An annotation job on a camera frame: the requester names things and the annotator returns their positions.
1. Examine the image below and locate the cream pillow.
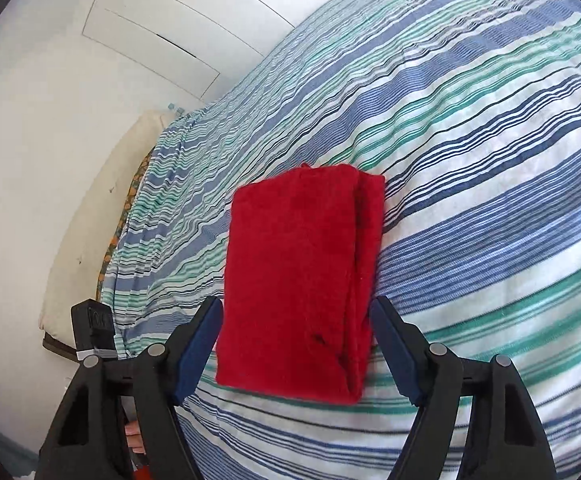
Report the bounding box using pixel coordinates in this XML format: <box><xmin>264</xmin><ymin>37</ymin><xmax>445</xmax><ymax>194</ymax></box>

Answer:
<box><xmin>38</xmin><ymin>110</ymin><xmax>178</xmax><ymax>346</ymax></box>

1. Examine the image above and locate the orange patterned sheet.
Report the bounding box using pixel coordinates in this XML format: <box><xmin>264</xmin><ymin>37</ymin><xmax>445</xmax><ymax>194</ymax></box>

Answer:
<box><xmin>95</xmin><ymin>152</ymin><xmax>154</xmax><ymax>301</ymax></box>

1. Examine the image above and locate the red sweater with white figure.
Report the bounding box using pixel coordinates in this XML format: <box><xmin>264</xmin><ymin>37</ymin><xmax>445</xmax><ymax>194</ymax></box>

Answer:
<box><xmin>215</xmin><ymin>162</ymin><xmax>386</xmax><ymax>406</ymax></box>

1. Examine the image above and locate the person's left hand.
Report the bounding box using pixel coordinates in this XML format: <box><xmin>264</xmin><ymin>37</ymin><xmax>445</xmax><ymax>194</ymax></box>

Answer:
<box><xmin>125</xmin><ymin>423</ymin><xmax>146</xmax><ymax>454</ymax></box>

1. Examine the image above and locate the blue green striped bedspread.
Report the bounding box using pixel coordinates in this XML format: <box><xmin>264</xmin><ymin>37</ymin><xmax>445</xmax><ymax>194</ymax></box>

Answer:
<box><xmin>98</xmin><ymin>0</ymin><xmax>581</xmax><ymax>480</ymax></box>

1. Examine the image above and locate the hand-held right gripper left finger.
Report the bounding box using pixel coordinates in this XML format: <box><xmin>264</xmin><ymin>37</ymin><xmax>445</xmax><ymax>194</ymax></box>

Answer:
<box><xmin>38</xmin><ymin>296</ymin><xmax>224</xmax><ymax>480</ymax></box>

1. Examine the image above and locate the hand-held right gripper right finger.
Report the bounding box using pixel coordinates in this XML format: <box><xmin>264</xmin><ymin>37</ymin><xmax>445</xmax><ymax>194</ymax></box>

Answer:
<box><xmin>369</xmin><ymin>295</ymin><xmax>556</xmax><ymax>480</ymax></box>

